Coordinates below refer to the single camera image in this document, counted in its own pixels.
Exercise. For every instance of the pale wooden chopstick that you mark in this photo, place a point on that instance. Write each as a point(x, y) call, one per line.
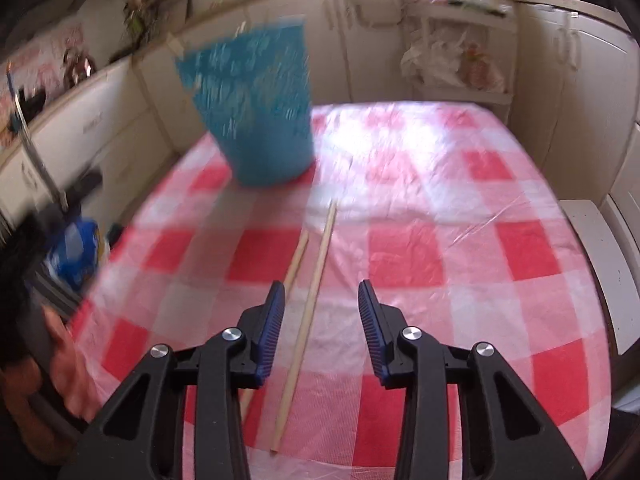
point(297, 260)
point(312, 300)

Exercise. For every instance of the white plastic bag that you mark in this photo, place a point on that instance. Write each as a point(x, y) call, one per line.
point(430, 60)

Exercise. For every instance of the blue perforated plastic basket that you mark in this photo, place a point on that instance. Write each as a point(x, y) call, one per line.
point(260, 150)

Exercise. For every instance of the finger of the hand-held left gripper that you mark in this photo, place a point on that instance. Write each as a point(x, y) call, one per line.
point(85, 187)

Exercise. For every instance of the person's left forearm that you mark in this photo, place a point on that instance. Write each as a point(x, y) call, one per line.
point(25, 410)

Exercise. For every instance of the white shelf trolley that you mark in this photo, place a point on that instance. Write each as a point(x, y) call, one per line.
point(507, 60)

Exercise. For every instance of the white hanging door basket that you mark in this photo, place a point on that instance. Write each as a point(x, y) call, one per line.
point(375, 0)

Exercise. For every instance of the blue plastic bag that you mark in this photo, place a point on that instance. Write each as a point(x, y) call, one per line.
point(75, 255)

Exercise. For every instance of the counter dish rack with utensils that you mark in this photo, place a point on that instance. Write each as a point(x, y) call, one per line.
point(150, 15)

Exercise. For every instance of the pink wall stickers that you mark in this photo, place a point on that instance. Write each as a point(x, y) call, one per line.
point(40, 55)

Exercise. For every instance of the red white checked tablecloth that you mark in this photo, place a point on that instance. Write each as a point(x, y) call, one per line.
point(450, 310)

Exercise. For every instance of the steel kettle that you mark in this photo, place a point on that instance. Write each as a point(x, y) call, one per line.
point(77, 65)

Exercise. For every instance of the person's left hand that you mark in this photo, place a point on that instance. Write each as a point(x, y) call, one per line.
point(75, 375)

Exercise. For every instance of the cream kitchen cabinet with drawers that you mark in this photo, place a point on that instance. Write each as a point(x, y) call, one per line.
point(125, 110)

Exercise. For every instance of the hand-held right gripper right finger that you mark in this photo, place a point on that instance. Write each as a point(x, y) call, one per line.
point(372, 330)

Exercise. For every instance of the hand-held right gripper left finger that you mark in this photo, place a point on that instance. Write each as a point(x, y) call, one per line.
point(270, 330)

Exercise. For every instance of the red printed plastic bag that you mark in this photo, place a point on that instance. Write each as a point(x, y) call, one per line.
point(480, 67)

